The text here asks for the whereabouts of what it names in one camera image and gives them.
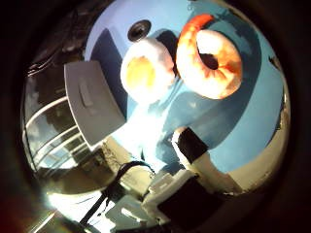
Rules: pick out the fried egg plush toy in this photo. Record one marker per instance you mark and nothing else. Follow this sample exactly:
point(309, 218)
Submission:
point(147, 73)

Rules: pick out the white plastic container bin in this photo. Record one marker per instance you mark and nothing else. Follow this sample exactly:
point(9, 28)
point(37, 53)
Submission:
point(94, 106)

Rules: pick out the black round table grommet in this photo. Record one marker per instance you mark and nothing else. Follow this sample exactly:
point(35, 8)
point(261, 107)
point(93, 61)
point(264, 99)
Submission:
point(139, 29)

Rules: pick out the orange shrimp plush toy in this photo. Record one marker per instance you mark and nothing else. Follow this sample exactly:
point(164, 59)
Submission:
point(188, 64)

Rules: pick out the blue table mat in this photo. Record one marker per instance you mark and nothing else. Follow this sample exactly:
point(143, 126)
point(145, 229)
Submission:
point(246, 123)

